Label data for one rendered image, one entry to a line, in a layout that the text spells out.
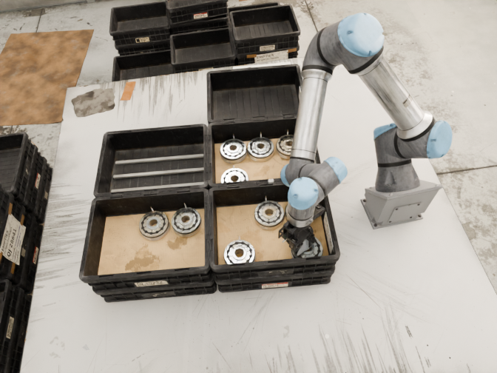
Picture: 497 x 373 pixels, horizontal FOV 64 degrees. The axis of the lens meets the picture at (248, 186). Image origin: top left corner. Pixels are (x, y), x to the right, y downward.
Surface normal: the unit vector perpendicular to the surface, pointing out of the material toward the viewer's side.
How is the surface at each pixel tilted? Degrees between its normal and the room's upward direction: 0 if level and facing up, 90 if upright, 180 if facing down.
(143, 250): 0
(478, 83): 0
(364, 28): 40
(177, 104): 0
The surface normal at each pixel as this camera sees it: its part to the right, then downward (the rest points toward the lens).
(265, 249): -0.04, -0.56
